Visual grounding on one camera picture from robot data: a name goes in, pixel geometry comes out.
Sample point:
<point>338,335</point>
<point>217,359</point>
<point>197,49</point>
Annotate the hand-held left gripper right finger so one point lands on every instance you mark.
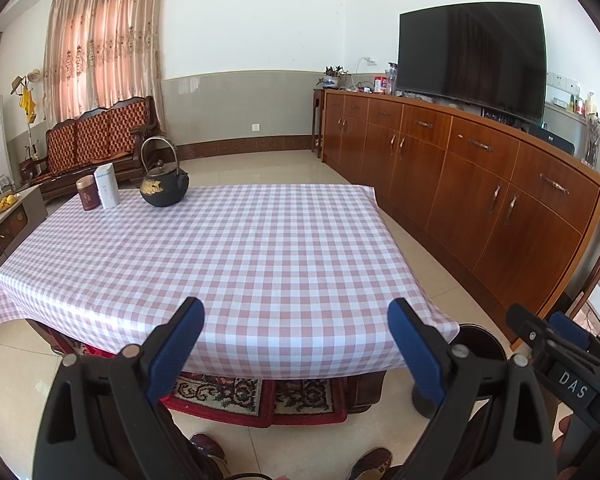
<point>417,350</point>

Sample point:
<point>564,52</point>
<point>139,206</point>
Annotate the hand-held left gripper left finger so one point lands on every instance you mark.
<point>175,350</point>

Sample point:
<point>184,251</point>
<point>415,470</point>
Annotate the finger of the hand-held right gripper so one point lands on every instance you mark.
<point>570,327</point>
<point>530,330</point>

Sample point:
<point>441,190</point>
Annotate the black trash bin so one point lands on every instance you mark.
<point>482,347</point>

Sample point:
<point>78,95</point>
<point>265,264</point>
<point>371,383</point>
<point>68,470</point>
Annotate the red patterned rug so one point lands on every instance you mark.
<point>220,395</point>

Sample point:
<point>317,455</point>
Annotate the dark wooden table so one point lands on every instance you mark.
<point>365,390</point>

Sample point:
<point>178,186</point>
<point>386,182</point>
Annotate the person's left shoe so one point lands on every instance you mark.
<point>207,447</point>

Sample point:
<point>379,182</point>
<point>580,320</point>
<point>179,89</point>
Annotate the person's shoe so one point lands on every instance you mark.
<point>207,447</point>
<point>372,462</point>

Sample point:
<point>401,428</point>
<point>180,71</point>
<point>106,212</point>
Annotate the checkered tablecloth table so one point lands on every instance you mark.
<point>230,260</point>

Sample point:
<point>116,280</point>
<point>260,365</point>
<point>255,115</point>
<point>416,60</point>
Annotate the person's right shoe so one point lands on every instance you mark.
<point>372,462</point>

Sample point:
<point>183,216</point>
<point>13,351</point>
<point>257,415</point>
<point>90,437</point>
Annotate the brown wooden sideboard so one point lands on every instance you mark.
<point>480,195</point>

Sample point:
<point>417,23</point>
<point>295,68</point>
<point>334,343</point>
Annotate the black iron teapot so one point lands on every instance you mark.
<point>162,192</point>

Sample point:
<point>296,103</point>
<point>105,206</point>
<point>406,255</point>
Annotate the white tea tin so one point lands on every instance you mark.
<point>107,187</point>

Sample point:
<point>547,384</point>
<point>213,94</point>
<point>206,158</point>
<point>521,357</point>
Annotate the maroon tea tin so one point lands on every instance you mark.
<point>87,195</point>

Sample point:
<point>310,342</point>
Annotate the glass vase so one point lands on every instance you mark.
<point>594,142</point>

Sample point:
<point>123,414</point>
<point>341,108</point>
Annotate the black speaker box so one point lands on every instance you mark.
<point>552,140</point>

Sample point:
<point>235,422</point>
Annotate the low cabinet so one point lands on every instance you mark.
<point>10,225</point>

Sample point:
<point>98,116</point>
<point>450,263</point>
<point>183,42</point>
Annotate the white pump bottle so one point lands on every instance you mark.
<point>591,104</point>

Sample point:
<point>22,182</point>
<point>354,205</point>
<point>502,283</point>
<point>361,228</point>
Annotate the wooden sofa with orange cushions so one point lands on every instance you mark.
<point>95,135</point>

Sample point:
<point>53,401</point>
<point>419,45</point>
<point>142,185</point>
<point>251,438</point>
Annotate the coat rack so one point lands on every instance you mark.
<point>30,135</point>

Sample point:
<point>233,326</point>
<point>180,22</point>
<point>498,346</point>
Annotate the black television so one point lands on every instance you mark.
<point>470,55</point>

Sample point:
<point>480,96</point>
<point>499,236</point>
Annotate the potted plant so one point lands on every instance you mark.
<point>332,80</point>

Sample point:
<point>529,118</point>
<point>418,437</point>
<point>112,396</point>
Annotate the yellow garment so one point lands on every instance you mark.
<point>28,105</point>

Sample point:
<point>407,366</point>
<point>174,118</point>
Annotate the pink embroidered curtain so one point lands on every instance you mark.
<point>95,40</point>

